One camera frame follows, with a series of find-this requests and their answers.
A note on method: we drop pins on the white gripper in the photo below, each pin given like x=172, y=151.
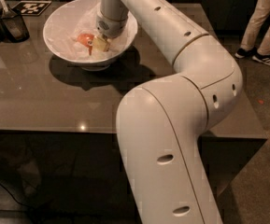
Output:
x=112, y=27

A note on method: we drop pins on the red apple with sticker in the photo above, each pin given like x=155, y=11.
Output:
x=86, y=40

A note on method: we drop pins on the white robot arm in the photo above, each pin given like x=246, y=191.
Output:
x=159, y=122

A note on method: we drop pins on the white bowl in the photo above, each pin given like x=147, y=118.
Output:
x=63, y=19

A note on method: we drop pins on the white plastic bag liner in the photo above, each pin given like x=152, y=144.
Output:
x=69, y=44

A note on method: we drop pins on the black white marker tag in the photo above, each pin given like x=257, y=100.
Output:
x=31, y=8

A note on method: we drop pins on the black scoop cup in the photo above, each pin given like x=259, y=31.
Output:
x=13, y=24

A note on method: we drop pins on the black sneaker white stripes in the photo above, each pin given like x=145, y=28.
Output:
x=265, y=59

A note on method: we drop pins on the person in khaki trousers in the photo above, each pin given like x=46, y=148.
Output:
x=265, y=19

